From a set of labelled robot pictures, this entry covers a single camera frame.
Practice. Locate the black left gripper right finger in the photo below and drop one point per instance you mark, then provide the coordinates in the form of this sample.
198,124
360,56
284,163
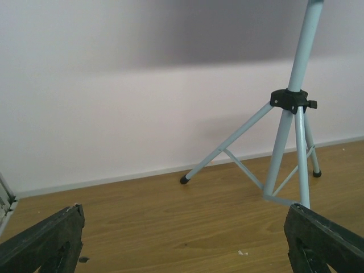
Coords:
317,244

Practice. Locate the white debris pile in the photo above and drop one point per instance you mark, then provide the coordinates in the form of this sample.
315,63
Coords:
242,253

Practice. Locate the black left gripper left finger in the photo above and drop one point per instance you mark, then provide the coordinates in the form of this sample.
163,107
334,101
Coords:
52,245

